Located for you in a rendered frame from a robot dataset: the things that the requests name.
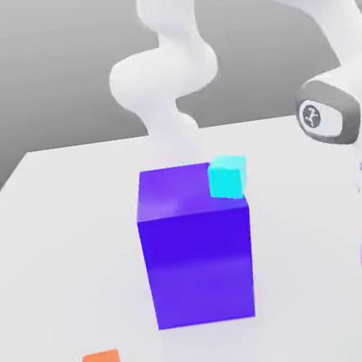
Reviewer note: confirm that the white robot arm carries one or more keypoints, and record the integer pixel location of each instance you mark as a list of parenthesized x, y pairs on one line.
[(165, 73)]

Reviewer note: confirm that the small cyan cube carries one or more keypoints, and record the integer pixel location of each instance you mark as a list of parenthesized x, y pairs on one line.
[(226, 179)]

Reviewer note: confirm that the large purple box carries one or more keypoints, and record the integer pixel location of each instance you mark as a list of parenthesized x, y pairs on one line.
[(199, 262)]

